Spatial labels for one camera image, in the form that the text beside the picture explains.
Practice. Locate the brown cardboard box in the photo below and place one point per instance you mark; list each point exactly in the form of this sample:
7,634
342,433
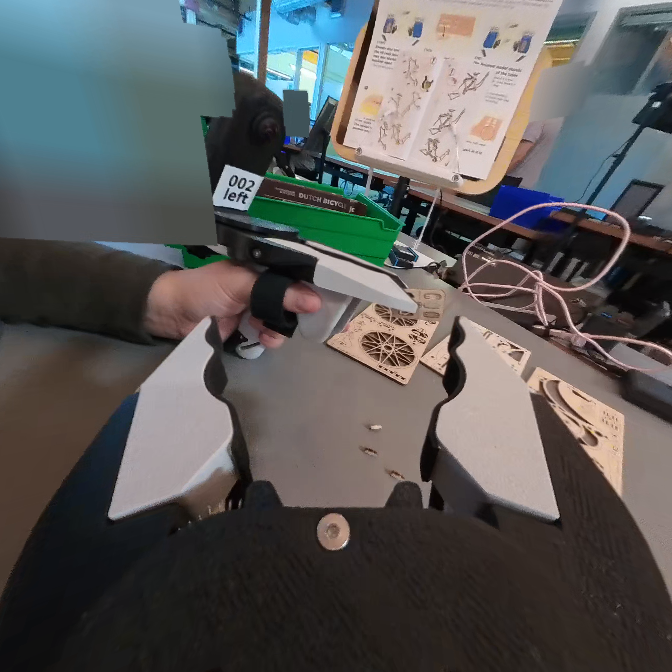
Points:
315,197

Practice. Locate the person's left hand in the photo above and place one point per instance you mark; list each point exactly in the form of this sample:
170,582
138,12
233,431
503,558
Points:
199,294

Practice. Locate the blue plastic bin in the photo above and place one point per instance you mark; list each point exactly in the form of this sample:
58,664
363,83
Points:
525,202

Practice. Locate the green plastic bin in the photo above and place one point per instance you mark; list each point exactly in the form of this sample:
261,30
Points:
202,257
325,225

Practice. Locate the small slotted wooden part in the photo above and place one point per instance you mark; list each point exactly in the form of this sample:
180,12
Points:
431,304

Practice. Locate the white stand base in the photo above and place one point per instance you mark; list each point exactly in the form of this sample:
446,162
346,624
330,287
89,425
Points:
435,257

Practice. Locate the slotted wooden parts sheet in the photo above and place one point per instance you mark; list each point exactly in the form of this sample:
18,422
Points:
504,349

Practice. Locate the black equipment box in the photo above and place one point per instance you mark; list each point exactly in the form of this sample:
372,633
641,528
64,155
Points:
504,262

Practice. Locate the black camera on tripod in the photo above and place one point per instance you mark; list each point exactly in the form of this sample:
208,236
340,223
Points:
656,105

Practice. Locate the arc-pattern wooden parts sheet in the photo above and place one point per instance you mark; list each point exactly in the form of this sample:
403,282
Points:
588,420

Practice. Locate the printed instruction sheet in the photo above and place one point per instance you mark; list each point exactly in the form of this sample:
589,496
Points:
451,78

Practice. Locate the wheel-pattern wooden parts sheet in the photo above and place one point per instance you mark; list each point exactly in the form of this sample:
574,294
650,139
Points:
383,346

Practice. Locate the small blue device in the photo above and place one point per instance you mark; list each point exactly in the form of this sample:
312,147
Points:
403,257

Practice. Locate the black power adapter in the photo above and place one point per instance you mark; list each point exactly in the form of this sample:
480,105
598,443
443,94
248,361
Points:
651,391

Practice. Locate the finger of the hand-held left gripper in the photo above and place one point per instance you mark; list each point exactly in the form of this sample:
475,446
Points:
362,286
336,253

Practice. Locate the small metal clip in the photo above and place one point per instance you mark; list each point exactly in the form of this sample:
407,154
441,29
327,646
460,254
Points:
437,269

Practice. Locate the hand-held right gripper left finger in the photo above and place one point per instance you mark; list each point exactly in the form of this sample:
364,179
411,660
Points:
173,435

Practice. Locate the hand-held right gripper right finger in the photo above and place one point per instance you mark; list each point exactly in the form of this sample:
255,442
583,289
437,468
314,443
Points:
493,435

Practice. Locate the person's left forearm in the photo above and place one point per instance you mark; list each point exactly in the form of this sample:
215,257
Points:
78,288

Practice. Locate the white stand pole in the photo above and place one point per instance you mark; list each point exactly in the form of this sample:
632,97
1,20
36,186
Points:
428,218

